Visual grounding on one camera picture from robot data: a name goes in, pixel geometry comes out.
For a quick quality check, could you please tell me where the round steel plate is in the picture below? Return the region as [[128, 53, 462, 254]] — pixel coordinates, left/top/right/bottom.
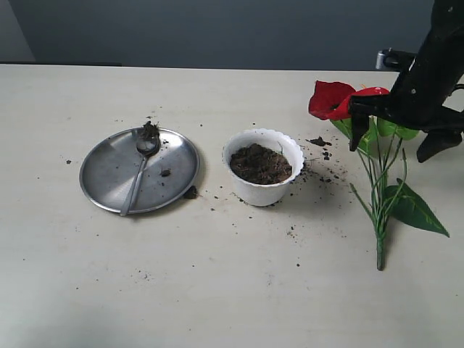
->
[[80, 127, 200, 215]]

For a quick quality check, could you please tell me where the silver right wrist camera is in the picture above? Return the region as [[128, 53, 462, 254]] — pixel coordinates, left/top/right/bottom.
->
[[376, 49, 416, 72]]

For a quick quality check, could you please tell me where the artificial red flower plant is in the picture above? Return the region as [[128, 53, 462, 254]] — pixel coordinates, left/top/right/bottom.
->
[[308, 80, 449, 271]]

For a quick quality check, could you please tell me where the steel spoon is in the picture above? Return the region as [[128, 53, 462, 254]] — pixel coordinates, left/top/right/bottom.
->
[[120, 121, 160, 217]]

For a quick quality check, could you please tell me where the soil clump by plate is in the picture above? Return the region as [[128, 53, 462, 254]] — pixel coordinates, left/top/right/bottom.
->
[[183, 186, 198, 199]]

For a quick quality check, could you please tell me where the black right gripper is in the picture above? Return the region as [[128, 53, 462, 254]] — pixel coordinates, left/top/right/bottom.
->
[[349, 0, 463, 162]]

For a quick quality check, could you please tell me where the white flower pot with soil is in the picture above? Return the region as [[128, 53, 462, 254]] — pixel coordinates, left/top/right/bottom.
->
[[222, 128, 305, 207]]

